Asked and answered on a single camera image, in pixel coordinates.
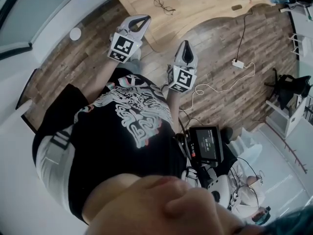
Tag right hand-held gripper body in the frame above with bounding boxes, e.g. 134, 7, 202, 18
166, 57, 198, 93

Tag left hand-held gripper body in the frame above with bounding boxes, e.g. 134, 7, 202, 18
107, 21, 145, 64

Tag thin black-framed glasses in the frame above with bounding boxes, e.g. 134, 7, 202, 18
154, 0, 177, 16

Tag person's left forearm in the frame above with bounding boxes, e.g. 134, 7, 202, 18
102, 59, 121, 85

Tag person's right forearm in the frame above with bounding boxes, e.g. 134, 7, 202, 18
167, 89, 183, 127

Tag grey shoe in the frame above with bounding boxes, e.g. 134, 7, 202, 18
130, 48, 142, 61

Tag grey trousers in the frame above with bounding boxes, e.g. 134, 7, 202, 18
114, 56, 143, 78

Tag white round disc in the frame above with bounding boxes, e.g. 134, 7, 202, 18
69, 27, 82, 41

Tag black screen device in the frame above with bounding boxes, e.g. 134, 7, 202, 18
187, 124, 225, 168

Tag black printed t-shirt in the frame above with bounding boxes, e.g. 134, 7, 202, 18
32, 73, 189, 224

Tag glass door panel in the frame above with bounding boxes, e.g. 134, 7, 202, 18
0, 0, 77, 56

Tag white plastic chair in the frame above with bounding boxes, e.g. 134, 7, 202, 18
229, 128, 263, 169

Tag black office chair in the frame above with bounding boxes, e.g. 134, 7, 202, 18
264, 68, 313, 111

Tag white shelf unit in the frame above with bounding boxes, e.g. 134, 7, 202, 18
265, 97, 308, 140

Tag white controller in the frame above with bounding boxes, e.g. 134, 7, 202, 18
206, 174, 231, 205

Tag white cable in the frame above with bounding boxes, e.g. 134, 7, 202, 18
178, 62, 256, 111

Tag black power cable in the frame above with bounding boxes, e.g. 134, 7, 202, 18
235, 6, 254, 61

